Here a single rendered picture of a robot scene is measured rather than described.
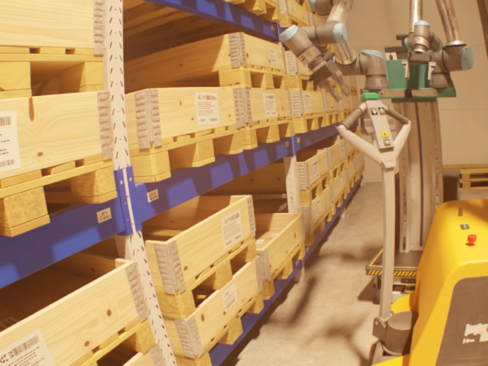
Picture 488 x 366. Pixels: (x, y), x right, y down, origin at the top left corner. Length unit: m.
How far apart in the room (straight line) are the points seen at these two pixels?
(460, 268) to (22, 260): 1.29
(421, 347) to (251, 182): 2.39
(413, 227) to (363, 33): 4.88
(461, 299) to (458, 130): 5.98
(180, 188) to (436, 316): 1.15
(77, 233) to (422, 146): 2.22
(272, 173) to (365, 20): 4.56
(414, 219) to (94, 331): 2.28
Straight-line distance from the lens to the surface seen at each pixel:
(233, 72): 2.24
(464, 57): 2.35
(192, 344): 1.68
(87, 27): 1.25
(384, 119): 1.66
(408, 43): 2.24
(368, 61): 2.56
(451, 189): 2.87
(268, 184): 3.32
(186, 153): 1.75
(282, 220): 3.10
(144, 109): 1.45
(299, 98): 3.17
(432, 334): 1.37
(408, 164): 2.73
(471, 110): 7.18
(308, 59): 1.55
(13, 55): 1.04
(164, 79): 2.48
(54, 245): 1.16
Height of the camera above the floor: 1.38
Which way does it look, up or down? 9 degrees down
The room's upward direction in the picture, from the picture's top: 6 degrees counter-clockwise
